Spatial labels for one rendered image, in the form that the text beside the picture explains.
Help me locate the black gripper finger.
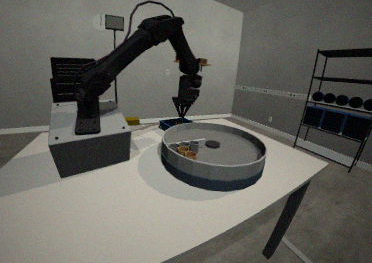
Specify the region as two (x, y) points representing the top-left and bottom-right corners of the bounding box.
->
(174, 103), (181, 117)
(180, 104), (191, 118)

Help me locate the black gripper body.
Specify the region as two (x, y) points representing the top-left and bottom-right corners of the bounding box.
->
(172, 87), (195, 105)

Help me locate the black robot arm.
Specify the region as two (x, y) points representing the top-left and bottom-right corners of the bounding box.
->
(75, 15), (202, 135)

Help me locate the grey metal bushing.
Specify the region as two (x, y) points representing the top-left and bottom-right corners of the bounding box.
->
(179, 142), (190, 148)
(169, 143), (180, 153)
(189, 140), (199, 154)

